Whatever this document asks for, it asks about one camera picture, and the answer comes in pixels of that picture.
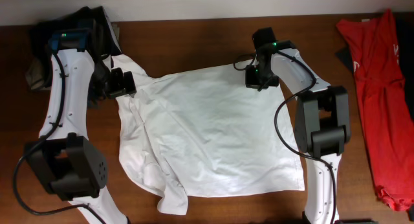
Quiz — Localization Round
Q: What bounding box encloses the white printed t-shirt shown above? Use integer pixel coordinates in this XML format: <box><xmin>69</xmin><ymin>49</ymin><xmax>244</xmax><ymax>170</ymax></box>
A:
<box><xmin>113</xmin><ymin>55</ymin><xmax>305</xmax><ymax>215</ymax></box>

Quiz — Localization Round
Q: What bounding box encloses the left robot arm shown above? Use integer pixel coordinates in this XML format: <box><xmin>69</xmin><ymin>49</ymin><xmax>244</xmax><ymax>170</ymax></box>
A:
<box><xmin>20</xmin><ymin>19</ymin><xmax>136</xmax><ymax>223</ymax></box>

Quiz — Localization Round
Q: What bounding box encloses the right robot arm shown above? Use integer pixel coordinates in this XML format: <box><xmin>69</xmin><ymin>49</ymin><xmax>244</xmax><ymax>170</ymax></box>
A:
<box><xmin>245</xmin><ymin>28</ymin><xmax>351</xmax><ymax>224</ymax></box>

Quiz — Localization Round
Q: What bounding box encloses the black folded garment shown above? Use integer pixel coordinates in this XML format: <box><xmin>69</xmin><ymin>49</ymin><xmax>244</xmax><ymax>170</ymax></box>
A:
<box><xmin>28</xmin><ymin>6</ymin><xmax>122</xmax><ymax>59</ymax></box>

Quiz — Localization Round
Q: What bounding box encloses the beige folded garment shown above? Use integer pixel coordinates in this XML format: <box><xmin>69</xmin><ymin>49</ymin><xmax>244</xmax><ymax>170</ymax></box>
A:
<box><xmin>25</xmin><ymin>21</ymin><xmax>120</xmax><ymax>91</ymax></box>

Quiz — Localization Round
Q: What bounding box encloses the red t-shirt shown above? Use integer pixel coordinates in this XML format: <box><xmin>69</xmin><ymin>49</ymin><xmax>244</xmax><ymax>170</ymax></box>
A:
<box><xmin>336</xmin><ymin>10</ymin><xmax>413</xmax><ymax>211</ymax></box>

